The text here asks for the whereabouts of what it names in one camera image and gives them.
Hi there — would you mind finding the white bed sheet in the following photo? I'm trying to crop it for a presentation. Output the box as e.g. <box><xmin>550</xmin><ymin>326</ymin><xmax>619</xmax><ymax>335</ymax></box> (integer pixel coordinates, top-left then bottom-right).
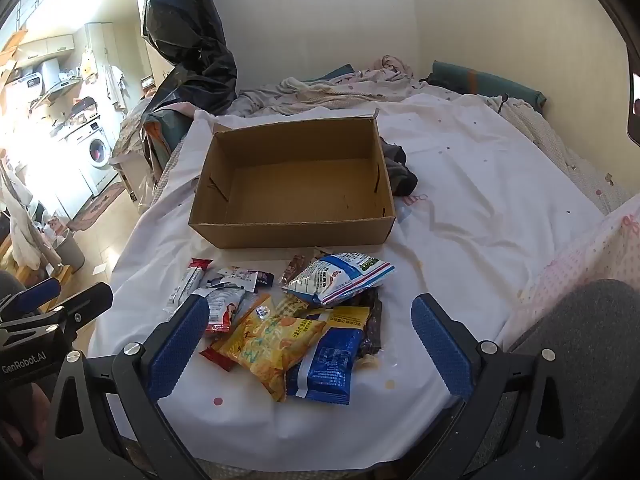
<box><xmin>87</xmin><ymin>92</ymin><xmax>608</xmax><ymax>461</ymax></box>

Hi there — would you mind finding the yellow chip bag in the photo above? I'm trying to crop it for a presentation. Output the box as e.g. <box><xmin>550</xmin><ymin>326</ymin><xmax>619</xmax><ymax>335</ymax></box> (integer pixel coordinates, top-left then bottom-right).
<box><xmin>199</xmin><ymin>294</ymin><xmax>328</xmax><ymax>403</ymax></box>

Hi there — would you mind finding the green pillow orange stripe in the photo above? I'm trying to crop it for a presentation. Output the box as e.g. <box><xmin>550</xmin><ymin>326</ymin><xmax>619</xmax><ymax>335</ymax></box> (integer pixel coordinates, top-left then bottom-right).
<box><xmin>425</xmin><ymin>60</ymin><xmax>547</xmax><ymax>113</ymax></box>
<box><xmin>141</xmin><ymin>110</ymin><xmax>195</xmax><ymax>181</ymax></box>

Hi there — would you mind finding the beige floral blanket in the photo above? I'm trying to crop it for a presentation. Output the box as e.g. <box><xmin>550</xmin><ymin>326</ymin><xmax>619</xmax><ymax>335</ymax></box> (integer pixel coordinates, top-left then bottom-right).
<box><xmin>492</xmin><ymin>95</ymin><xmax>636</xmax><ymax>216</ymax></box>

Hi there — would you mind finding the small brown snack packet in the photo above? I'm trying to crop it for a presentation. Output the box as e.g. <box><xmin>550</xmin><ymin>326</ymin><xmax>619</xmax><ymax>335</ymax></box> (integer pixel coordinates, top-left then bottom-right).
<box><xmin>279</xmin><ymin>254</ymin><xmax>308</xmax><ymax>286</ymax></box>

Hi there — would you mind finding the small navy white snack packet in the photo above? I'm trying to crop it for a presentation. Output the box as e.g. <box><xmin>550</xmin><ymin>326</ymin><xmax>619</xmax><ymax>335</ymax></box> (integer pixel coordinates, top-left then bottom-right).
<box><xmin>217</xmin><ymin>267</ymin><xmax>276</xmax><ymax>293</ymax></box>

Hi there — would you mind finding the dark blue snack packet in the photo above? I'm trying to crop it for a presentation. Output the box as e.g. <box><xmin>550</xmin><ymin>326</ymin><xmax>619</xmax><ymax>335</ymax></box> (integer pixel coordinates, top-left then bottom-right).
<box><xmin>285</xmin><ymin>307</ymin><xmax>371</xmax><ymax>406</ymax></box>

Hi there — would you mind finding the black plastic bag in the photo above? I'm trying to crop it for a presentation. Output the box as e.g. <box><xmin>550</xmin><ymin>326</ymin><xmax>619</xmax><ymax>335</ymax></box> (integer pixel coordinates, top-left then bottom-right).
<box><xmin>141</xmin><ymin>0</ymin><xmax>238</xmax><ymax>116</ymax></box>

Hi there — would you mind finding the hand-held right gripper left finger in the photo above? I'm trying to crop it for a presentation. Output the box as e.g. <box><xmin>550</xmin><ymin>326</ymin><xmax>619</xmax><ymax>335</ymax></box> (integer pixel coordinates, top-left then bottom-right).
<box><xmin>42</xmin><ymin>296</ymin><xmax>211</xmax><ymax>480</ymax></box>

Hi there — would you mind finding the small red white snack packet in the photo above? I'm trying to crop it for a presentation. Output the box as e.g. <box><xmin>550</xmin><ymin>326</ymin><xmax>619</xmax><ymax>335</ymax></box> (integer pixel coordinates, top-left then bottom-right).
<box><xmin>192</xmin><ymin>285</ymin><xmax>248</xmax><ymax>335</ymax></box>

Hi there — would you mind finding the dark brown snack packet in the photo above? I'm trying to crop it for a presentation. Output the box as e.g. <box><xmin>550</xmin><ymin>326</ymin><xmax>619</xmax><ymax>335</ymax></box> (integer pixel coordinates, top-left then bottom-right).
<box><xmin>350</xmin><ymin>287</ymin><xmax>386</xmax><ymax>368</ymax></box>

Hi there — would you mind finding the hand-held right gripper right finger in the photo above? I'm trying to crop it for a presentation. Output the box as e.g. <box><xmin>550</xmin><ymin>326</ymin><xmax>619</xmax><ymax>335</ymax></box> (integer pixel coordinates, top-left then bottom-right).
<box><xmin>405</xmin><ymin>293</ymin><xmax>601</xmax><ymax>480</ymax></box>

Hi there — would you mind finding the range hood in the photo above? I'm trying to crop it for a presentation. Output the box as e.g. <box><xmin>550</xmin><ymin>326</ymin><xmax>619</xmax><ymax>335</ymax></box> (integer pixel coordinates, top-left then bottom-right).
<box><xmin>27</xmin><ymin>57</ymin><xmax>83</xmax><ymax>111</ymax></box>

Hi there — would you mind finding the crumpled floral bedding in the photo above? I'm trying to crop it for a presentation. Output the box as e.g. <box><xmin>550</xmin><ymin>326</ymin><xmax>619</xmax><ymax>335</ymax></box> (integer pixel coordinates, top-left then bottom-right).
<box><xmin>235</xmin><ymin>55</ymin><xmax>431</xmax><ymax>117</ymax></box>

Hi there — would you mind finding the patterned floor rug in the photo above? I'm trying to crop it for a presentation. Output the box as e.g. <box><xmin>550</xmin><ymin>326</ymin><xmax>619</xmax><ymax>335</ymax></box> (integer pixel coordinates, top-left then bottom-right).
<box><xmin>67</xmin><ymin>182</ymin><xmax>126</xmax><ymax>233</ymax></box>

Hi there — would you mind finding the dark grey cloth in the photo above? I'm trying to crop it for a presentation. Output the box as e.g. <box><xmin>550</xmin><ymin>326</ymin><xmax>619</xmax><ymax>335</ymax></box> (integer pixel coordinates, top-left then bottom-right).
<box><xmin>379</xmin><ymin>137</ymin><xmax>419</xmax><ymax>198</ymax></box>

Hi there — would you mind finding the red white snack bar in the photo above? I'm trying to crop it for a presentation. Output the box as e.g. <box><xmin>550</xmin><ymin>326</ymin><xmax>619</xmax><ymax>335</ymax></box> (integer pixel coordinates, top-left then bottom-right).
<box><xmin>166</xmin><ymin>257</ymin><xmax>214</xmax><ymax>306</ymax></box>

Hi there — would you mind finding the white washing machine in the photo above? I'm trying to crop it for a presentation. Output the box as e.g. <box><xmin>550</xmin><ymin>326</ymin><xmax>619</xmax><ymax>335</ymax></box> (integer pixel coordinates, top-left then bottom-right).
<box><xmin>75</xmin><ymin>120</ymin><xmax>122</xmax><ymax>197</ymax></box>

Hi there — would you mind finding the person's left hand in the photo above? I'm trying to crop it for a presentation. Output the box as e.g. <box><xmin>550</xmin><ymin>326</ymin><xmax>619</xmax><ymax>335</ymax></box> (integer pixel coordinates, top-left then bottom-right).
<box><xmin>0</xmin><ymin>382</ymin><xmax>52</xmax><ymax>461</ymax></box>

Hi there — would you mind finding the blue white striped snack bag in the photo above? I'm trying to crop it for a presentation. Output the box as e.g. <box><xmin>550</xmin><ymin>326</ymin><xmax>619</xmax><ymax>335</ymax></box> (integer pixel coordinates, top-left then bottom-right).
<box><xmin>282</xmin><ymin>252</ymin><xmax>396</xmax><ymax>308</ymax></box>

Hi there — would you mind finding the brown cardboard box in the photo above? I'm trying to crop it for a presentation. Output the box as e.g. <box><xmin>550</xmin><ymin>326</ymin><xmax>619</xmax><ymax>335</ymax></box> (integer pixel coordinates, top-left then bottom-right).
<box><xmin>188</xmin><ymin>112</ymin><xmax>397</xmax><ymax>250</ymax></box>

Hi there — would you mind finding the grey trash bin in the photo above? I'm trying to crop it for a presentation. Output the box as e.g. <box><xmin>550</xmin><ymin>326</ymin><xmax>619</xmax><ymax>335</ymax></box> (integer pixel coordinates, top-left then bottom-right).
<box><xmin>50</xmin><ymin>230</ymin><xmax>87</xmax><ymax>274</ymax></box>

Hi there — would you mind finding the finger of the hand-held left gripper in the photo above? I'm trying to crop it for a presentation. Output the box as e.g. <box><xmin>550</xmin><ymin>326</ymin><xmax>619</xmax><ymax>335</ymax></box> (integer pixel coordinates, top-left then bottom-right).
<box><xmin>0</xmin><ymin>277</ymin><xmax>62</xmax><ymax>319</ymax></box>
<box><xmin>49</xmin><ymin>282</ymin><xmax>115</xmax><ymax>330</ymax></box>

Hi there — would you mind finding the white hanging cloth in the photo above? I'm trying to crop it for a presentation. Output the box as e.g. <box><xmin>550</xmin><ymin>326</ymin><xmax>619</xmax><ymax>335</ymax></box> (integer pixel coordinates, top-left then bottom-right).
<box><xmin>0</xmin><ymin>160</ymin><xmax>47</xmax><ymax>271</ymax></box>

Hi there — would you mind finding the tall white cabinet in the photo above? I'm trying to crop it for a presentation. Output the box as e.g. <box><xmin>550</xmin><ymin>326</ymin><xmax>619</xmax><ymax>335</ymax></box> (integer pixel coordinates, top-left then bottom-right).
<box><xmin>85</xmin><ymin>22</ymin><xmax>121</xmax><ymax>78</ymax></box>

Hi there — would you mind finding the pink dotted quilt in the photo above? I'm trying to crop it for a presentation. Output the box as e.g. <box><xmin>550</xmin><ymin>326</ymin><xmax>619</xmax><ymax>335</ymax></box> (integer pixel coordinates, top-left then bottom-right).
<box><xmin>517</xmin><ymin>200</ymin><xmax>640</xmax><ymax>313</ymax></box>

